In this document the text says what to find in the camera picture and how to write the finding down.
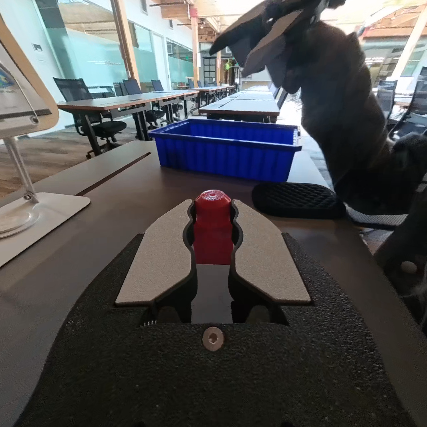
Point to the black office chair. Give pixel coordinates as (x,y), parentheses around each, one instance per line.
(393,200)
(87,113)

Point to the blue plastic bin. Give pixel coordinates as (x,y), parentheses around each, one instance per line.
(220,157)

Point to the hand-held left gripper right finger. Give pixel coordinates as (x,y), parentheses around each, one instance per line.
(267,267)

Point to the red building block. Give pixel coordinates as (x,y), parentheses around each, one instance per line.
(213,233)

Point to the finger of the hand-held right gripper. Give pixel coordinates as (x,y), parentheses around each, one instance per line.
(247,30)
(273,43)

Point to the wooden office desk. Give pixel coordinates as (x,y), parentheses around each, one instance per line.
(120,102)
(240,105)

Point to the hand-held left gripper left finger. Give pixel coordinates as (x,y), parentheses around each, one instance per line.
(157,267)

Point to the printed instruction sheet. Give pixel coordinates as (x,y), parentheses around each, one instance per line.
(10,93)

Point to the black textured wrist rest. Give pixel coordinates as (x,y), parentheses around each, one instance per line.
(300,200)

